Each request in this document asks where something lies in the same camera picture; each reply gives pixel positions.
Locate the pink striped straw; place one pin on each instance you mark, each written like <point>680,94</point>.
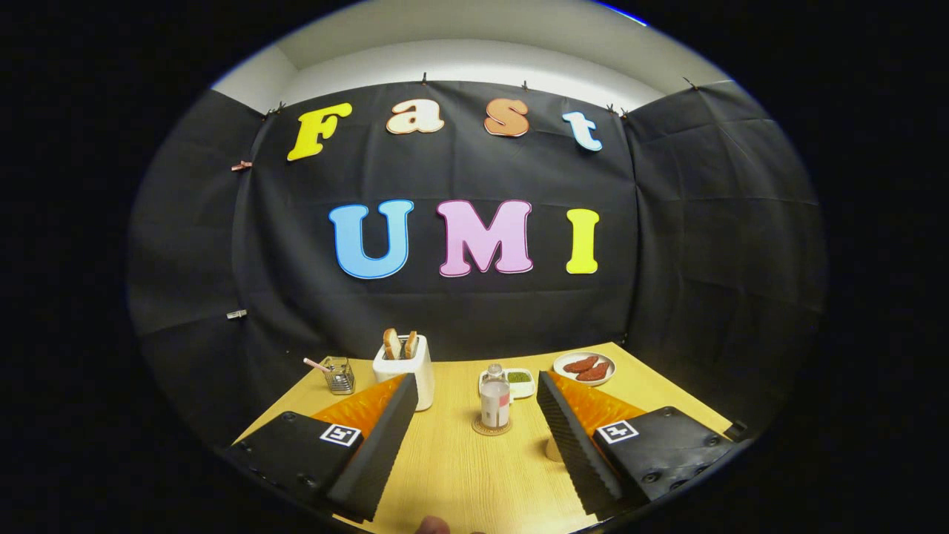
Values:
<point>316,364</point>

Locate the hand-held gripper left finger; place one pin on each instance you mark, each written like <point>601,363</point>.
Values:
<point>378,452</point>

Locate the white divided bean dish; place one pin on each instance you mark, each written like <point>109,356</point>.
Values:
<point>519,391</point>

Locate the toast slice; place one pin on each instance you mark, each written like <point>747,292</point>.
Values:
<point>391,344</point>
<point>411,345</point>

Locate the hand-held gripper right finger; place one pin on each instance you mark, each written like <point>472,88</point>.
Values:
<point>578,452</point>

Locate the round cork coaster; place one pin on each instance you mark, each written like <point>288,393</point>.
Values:
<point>477,425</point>

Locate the white toaster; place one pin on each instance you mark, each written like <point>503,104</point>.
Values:
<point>393,368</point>

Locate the pink clip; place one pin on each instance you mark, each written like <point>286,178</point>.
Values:
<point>241,165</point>

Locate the wooden table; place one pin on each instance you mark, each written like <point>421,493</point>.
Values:
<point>460,475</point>

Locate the reddish brown meat piece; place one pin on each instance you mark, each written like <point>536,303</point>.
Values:
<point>593,372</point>
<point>580,364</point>

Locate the white round plate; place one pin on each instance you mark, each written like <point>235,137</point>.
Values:
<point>604,359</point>

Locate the clear juice bottle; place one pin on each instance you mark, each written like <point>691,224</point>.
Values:
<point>495,404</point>

